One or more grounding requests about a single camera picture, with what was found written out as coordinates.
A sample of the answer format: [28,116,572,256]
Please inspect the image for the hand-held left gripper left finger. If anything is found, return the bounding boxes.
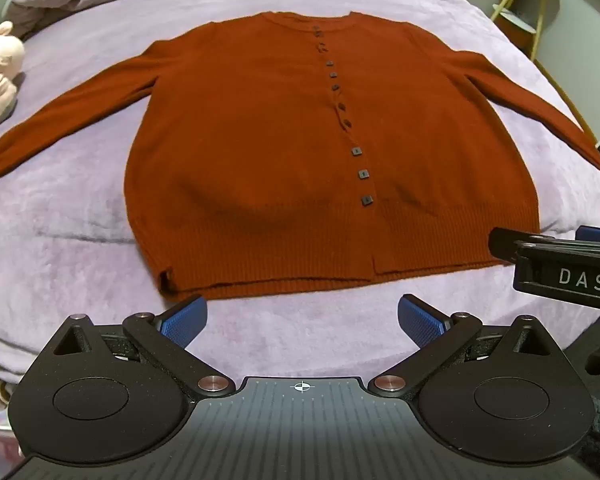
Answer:
[49,294,233,396]

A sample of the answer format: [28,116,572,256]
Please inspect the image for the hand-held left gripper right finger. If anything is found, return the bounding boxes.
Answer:
[371,294,557,396]

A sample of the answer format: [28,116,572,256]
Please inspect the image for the rust red knit cardigan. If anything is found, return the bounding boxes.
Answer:
[0,10,600,304]

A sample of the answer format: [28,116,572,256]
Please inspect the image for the purple fleece bed blanket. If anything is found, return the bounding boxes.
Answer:
[0,0,600,386]

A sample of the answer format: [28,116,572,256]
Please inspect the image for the yellow metal side table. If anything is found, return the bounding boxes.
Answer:
[490,0,557,59]

